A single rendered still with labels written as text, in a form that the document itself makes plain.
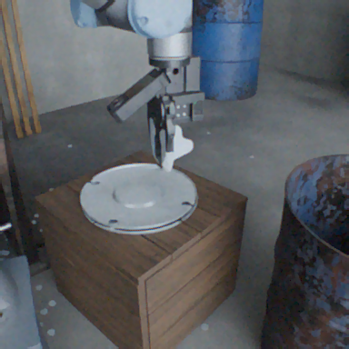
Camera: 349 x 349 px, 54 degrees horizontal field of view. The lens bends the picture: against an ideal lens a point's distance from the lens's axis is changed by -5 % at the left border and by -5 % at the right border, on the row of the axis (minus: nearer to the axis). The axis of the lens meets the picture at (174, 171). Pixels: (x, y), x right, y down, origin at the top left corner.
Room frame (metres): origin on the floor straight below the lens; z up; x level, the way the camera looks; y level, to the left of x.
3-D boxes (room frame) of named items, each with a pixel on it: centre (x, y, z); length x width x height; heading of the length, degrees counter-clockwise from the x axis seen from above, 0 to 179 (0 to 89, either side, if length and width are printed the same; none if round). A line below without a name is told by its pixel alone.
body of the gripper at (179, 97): (0.62, 0.00, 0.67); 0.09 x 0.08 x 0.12; 115
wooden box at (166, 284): (0.75, 0.09, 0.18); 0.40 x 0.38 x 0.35; 48
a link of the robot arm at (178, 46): (0.62, 0.01, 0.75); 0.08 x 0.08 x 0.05
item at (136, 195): (0.75, 0.09, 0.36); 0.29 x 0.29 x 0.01
